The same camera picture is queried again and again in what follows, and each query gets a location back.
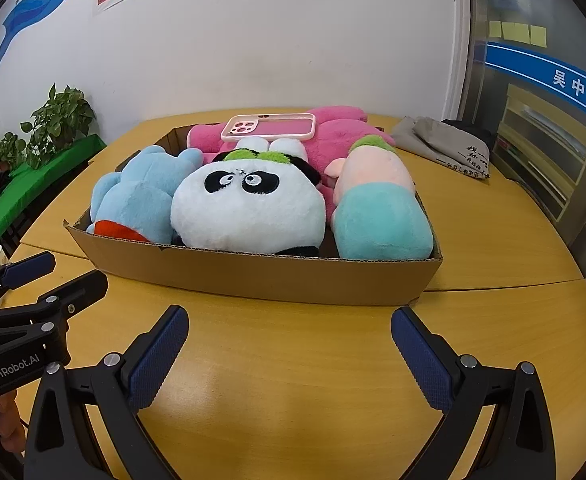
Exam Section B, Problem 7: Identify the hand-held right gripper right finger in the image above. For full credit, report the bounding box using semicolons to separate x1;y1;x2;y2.
391;305;557;480

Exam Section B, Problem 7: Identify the grey folded cloth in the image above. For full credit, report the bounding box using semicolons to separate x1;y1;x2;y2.
390;115;492;181

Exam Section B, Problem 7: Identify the shelf behind glass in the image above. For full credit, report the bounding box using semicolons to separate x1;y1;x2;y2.
492;83;586;222

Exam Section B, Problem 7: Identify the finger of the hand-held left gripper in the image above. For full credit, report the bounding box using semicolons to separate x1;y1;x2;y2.
0;252;56;312
0;269;109;349

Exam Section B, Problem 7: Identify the pink plush toy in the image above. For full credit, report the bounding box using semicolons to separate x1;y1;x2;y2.
186;104;397;222

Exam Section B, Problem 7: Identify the light blue plush toy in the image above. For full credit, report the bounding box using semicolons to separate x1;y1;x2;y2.
86;145;204;246

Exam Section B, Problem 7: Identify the teal and peach plush doll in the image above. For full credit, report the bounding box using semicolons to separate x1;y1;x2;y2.
323;134;434;261

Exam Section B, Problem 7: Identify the pink phone case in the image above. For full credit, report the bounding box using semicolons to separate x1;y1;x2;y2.
221;113;318;142

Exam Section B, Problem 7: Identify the green table cloth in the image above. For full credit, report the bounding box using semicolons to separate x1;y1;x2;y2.
0;133;108;272

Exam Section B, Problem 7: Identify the wooden desktop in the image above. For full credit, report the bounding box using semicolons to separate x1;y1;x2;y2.
15;112;586;480

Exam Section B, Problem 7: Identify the large green potted plant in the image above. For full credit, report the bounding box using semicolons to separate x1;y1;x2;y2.
20;83;96;162

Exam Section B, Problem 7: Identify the panda plush toy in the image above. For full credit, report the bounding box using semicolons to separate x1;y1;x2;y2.
170;138;327;256

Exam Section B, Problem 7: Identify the brown cardboard box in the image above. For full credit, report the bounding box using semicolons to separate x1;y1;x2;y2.
64;122;444;307

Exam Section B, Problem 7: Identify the person's left hand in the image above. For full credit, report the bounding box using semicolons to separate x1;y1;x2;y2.
0;394;26;462

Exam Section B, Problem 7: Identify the blue band sign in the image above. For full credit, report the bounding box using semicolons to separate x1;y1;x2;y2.
485;42;586;134

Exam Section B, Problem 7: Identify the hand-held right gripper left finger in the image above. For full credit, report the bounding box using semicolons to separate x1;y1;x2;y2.
23;304;190;480

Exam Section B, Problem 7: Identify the grey metal door frame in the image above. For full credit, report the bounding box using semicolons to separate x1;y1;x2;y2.
440;0;489;127

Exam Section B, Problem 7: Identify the blue and white wall banner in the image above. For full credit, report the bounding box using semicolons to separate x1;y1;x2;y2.
0;0;104;72

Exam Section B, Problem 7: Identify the small green potted plant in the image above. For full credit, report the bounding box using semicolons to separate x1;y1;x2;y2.
0;132;26;174

